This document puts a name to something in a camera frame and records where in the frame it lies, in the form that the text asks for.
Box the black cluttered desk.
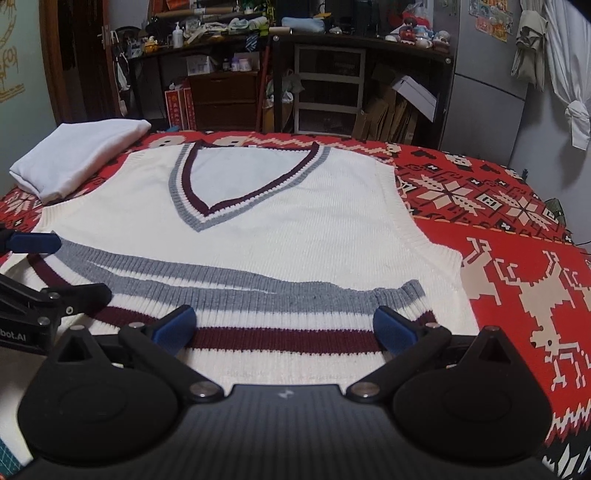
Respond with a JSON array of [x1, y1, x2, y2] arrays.
[[127, 32, 273, 134]]

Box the white mailer box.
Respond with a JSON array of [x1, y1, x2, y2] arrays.
[[392, 75, 438, 123]]

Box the colourful fridge magnets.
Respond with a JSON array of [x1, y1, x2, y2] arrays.
[[468, 0, 514, 43]]

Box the row of small bottles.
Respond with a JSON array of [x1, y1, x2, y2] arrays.
[[222, 52, 259, 73]]

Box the red patterned blanket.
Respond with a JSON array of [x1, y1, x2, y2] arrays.
[[0, 129, 591, 480]]

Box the white knit vest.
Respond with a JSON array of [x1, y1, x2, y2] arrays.
[[0, 141, 481, 467]]

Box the black desk with plush toys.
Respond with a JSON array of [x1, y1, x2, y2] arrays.
[[270, 32, 455, 148]]

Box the wooden door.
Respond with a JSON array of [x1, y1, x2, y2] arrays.
[[39, 0, 122, 126]]

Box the beige hanging bag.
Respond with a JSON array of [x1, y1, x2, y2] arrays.
[[510, 9, 550, 90]]

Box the white curtain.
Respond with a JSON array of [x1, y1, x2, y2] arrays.
[[542, 0, 591, 151]]

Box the stack of upright cardboard boxes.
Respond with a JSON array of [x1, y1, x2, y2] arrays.
[[353, 65, 421, 144]]

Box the folded white cloth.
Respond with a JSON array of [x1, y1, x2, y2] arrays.
[[9, 119, 152, 204]]

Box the red printed box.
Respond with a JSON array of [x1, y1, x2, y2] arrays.
[[184, 85, 198, 131], [165, 88, 185, 131]]

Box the light blue folded cloth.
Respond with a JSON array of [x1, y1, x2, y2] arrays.
[[281, 16, 326, 34]]

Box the wooden drawer cabinet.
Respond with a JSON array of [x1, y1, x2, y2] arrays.
[[189, 71, 259, 131]]

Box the white plastic drawer unit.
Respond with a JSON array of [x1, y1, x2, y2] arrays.
[[294, 45, 366, 136]]

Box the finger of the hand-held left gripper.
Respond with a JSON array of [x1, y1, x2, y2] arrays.
[[0, 274, 113, 318], [0, 228, 63, 256]]

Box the red pole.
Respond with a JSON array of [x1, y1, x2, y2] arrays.
[[256, 34, 273, 132]]

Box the pile of plush toys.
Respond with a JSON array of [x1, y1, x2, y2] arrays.
[[385, 7, 452, 51]]

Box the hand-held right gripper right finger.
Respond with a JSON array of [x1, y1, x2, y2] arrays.
[[345, 305, 521, 404]]

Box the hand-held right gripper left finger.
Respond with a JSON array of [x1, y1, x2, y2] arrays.
[[50, 305, 225, 404]]

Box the grey refrigerator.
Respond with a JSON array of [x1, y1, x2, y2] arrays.
[[438, 0, 529, 167]]

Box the white plastic bag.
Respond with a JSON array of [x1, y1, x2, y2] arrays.
[[265, 69, 295, 106]]

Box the green cutting mat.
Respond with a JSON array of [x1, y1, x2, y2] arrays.
[[0, 436, 21, 474]]

